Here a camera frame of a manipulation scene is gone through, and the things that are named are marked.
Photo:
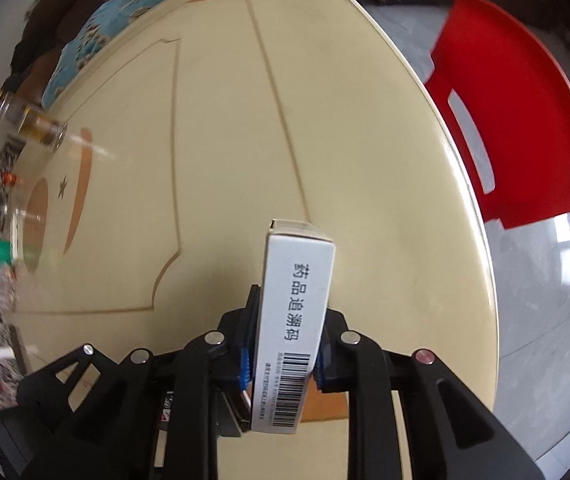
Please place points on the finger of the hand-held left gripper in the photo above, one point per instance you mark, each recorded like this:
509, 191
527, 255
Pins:
55, 400

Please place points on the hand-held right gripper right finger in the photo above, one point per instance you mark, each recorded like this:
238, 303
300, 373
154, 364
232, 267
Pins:
329, 360

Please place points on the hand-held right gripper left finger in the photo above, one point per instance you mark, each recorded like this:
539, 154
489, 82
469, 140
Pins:
246, 360

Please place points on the white medicine box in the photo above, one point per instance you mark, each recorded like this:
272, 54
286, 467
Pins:
295, 310

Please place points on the round wooden table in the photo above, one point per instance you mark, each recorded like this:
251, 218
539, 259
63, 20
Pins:
340, 160

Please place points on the glass jar with gold lid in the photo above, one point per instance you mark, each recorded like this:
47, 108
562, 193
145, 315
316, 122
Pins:
20, 117

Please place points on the red plastic stool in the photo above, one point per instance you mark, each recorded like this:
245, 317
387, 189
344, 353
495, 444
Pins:
515, 110

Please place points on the brown sofa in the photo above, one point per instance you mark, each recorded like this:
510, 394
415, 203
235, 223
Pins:
30, 50

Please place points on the teal floral cushion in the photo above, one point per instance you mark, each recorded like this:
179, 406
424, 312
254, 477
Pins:
115, 25

